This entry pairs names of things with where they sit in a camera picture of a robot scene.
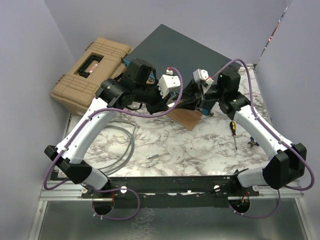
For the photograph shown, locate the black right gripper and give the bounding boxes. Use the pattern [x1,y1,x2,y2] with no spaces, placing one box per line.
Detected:
[172,79,226,112]

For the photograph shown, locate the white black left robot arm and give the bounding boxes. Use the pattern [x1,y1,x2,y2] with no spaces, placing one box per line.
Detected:
[44,58,183,198]

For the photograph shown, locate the grey coiled network cable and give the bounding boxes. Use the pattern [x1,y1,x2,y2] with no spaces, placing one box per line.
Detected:
[97,119,141,175]

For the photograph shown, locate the wooden base board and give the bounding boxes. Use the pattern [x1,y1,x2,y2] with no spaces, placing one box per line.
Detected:
[166,108,203,131]

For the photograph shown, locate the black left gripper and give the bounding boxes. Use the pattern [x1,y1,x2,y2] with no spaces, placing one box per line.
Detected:
[134,79,172,115]

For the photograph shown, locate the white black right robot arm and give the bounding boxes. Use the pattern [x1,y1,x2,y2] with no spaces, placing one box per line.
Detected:
[178,65,307,196]

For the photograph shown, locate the tan plastic tool case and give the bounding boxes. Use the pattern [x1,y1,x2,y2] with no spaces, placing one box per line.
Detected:
[51,37,133,116]

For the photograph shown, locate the yellow black screwdriver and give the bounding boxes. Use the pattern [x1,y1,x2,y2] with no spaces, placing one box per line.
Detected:
[229,120,238,150]

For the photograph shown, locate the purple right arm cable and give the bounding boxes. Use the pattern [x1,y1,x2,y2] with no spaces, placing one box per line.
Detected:
[207,58,315,219]

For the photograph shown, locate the dark blue network switch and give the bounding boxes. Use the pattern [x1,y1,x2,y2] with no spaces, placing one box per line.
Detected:
[123,24,231,87]

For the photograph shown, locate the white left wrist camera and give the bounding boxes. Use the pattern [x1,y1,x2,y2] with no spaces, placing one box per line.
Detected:
[157,68,181,99]

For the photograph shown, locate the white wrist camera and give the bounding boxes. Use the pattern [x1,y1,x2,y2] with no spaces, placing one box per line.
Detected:
[157,68,181,99]
[192,68,214,88]

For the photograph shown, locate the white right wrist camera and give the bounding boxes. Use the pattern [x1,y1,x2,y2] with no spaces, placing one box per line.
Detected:
[192,68,214,88]

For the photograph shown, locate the blue handled pliers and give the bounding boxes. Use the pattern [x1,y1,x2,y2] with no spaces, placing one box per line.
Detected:
[247,138,259,148]

